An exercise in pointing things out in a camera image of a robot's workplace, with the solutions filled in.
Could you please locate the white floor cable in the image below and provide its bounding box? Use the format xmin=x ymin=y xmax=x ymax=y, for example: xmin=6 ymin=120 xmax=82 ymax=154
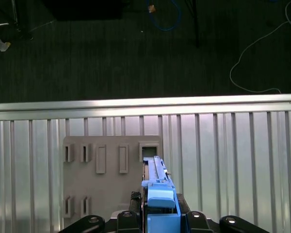
xmin=229 ymin=0 xmax=291 ymax=94

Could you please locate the white crumpled litter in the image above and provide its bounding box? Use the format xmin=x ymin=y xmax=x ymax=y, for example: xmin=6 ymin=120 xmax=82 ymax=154
xmin=0 ymin=38 xmax=12 ymax=53

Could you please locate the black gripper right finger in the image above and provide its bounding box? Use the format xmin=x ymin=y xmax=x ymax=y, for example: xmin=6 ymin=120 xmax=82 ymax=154
xmin=177 ymin=193 xmax=282 ymax=233

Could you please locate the black tripod stand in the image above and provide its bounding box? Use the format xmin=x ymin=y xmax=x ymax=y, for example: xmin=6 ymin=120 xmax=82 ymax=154
xmin=190 ymin=0 xmax=202 ymax=48
xmin=0 ymin=0 xmax=34 ymax=41

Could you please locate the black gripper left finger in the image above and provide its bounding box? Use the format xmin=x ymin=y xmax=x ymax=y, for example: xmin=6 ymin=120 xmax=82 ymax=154
xmin=58 ymin=191 xmax=143 ymax=233

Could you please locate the grey parts rack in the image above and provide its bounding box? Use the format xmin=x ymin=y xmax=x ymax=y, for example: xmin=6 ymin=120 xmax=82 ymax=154
xmin=62 ymin=135 xmax=163 ymax=219

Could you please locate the blue floor cable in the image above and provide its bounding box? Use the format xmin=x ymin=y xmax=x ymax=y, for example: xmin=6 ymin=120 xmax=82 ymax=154
xmin=146 ymin=0 xmax=183 ymax=32

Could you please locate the hard disk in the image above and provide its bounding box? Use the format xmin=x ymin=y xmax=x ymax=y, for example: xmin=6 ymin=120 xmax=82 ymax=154
xmin=140 ymin=155 xmax=182 ymax=233

